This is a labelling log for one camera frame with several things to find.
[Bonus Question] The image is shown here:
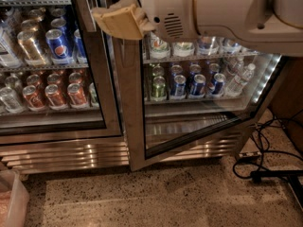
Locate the blue Pepsi can front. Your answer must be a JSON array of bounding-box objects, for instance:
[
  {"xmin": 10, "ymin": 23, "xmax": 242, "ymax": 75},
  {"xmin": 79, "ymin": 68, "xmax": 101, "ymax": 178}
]
[{"xmin": 45, "ymin": 29, "xmax": 75, "ymax": 64}]

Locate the silver blue energy can left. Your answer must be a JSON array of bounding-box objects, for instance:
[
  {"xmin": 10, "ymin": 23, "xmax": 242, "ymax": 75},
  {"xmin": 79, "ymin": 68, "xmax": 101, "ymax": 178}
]
[{"xmin": 197, "ymin": 37, "xmax": 219, "ymax": 55}]

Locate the black power cable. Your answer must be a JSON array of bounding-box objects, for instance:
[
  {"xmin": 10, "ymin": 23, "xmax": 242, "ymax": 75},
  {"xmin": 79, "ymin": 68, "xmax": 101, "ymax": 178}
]
[{"xmin": 232, "ymin": 111, "xmax": 303, "ymax": 183}]

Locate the red cola can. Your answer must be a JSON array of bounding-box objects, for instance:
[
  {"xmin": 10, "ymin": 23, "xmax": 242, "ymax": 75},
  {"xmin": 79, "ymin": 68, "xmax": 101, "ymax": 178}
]
[
  {"xmin": 23, "ymin": 85, "xmax": 46, "ymax": 111},
  {"xmin": 67, "ymin": 83, "xmax": 88, "ymax": 109},
  {"xmin": 45, "ymin": 84, "xmax": 67, "ymax": 109}
]

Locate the clear water bottle back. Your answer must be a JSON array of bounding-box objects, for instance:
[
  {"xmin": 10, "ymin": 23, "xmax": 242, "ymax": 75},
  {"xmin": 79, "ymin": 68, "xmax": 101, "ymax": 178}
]
[{"xmin": 226, "ymin": 56, "xmax": 244, "ymax": 76}]

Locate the clear water bottle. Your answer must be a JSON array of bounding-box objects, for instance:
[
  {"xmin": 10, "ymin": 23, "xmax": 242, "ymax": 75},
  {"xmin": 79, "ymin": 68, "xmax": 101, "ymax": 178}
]
[
  {"xmin": 226, "ymin": 56, "xmax": 244, "ymax": 76},
  {"xmin": 225, "ymin": 63, "xmax": 256, "ymax": 97}
]

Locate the silver blue energy can middle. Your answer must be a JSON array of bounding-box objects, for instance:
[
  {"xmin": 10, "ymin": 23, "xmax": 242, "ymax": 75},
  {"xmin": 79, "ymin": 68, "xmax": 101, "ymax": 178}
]
[{"xmin": 222, "ymin": 38, "xmax": 241, "ymax": 54}]

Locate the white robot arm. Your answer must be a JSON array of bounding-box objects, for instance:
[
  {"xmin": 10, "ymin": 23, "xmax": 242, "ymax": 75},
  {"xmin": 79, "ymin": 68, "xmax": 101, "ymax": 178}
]
[{"xmin": 92, "ymin": 0, "xmax": 303, "ymax": 57}]

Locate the glass fridge door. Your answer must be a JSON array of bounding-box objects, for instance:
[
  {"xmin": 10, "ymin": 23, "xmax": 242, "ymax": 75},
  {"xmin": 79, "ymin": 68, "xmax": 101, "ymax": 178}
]
[
  {"xmin": 0, "ymin": 0, "xmax": 120, "ymax": 146},
  {"xmin": 94, "ymin": 0, "xmax": 303, "ymax": 172}
]

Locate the translucent plastic bin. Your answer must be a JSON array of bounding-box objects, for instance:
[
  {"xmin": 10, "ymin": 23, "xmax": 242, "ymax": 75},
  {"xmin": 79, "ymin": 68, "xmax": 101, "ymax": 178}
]
[{"xmin": 0, "ymin": 170, "xmax": 29, "ymax": 227}]

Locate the red cola can right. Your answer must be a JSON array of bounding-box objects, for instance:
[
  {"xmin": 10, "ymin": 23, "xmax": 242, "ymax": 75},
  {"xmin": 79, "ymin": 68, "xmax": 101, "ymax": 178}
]
[{"xmin": 67, "ymin": 83, "xmax": 88, "ymax": 109}]

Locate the white green soda can right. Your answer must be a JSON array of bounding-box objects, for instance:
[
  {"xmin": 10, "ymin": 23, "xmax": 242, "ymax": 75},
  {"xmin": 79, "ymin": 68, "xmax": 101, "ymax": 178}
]
[{"xmin": 173, "ymin": 43, "xmax": 195, "ymax": 57}]

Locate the silver diet cola can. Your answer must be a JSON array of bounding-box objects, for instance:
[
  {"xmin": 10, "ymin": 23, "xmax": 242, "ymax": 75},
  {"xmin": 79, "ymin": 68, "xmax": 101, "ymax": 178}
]
[{"xmin": 0, "ymin": 87, "xmax": 25, "ymax": 114}]

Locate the gold soda can front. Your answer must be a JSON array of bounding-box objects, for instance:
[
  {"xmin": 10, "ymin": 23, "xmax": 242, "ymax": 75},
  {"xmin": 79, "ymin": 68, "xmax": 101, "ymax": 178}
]
[{"xmin": 17, "ymin": 31, "xmax": 50, "ymax": 66}]

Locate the blue Pepsi can lower middle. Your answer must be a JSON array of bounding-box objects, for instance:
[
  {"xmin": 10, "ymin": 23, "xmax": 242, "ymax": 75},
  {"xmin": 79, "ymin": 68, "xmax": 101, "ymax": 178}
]
[{"xmin": 189, "ymin": 74, "xmax": 205, "ymax": 98}]

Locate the white green soda can middle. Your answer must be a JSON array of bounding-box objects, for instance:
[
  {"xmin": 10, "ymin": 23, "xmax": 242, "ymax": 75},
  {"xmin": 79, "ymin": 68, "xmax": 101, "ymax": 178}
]
[{"xmin": 150, "ymin": 33, "xmax": 170, "ymax": 59}]

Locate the blue Pepsi can lower left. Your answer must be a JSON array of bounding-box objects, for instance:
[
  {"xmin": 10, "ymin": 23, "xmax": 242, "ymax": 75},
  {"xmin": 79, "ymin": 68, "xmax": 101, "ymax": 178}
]
[{"xmin": 170, "ymin": 75, "xmax": 187, "ymax": 98}]

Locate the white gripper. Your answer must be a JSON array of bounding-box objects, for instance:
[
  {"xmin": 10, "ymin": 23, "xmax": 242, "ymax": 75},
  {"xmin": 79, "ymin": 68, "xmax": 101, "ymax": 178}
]
[{"xmin": 91, "ymin": 0, "xmax": 198, "ymax": 43}]

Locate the clear water bottle front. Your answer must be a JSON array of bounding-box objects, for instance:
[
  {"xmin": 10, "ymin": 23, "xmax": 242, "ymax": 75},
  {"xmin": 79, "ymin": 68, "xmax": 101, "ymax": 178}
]
[{"xmin": 225, "ymin": 63, "xmax": 256, "ymax": 97}]

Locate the blue pepsi can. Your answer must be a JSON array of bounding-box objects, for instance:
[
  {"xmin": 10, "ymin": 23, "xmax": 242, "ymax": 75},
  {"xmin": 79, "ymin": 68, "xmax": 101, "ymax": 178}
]
[
  {"xmin": 45, "ymin": 29, "xmax": 75, "ymax": 64},
  {"xmin": 170, "ymin": 75, "xmax": 187, "ymax": 98},
  {"xmin": 189, "ymin": 74, "xmax": 205, "ymax": 98},
  {"xmin": 207, "ymin": 73, "xmax": 226, "ymax": 97}
]

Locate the silver blue energy can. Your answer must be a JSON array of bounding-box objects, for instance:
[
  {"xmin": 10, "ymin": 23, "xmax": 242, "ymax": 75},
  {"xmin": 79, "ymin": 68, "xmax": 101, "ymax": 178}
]
[
  {"xmin": 197, "ymin": 37, "xmax": 219, "ymax": 55},
  {"xmin": 222, "ymin": 38, "xmax": 241, "ymax": 54}
]

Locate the blue Pepsi can lower right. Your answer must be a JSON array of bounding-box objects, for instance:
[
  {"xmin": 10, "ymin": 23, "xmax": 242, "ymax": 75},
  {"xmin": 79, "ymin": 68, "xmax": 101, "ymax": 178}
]
[{"xmin": 207, "ymin": 73, "xmax": 226, "ymax": 97}]

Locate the steel fridge bottom grille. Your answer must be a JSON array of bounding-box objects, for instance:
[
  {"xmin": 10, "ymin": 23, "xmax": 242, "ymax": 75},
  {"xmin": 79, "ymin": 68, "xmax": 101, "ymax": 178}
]
[{"xmin": 0, "ymin": 126, "xmax": 253, "ymax": 174}]

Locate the red cola can middle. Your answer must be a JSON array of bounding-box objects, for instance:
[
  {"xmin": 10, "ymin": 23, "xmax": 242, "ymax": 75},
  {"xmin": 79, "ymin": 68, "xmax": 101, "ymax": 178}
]
[{"xmin": 45, "ymin": 84, "xmax": 67, "ymax": 109}]

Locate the white green soda can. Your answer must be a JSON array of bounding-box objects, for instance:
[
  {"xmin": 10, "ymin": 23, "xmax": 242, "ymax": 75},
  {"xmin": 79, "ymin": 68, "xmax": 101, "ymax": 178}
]
[
  {"xmin": 150, "ymin": 33, "xmax": 170, "ymax": 59},
  {"xmin": 173, "ymin": 43, "xmax": 195, "ymax": 57}
]

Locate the red cola can left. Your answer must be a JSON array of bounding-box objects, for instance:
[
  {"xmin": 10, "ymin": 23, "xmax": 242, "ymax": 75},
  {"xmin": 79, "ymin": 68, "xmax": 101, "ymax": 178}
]
[{"xmin": 23, "ymin": 85, "xmax": 46, "ymax": 111}]

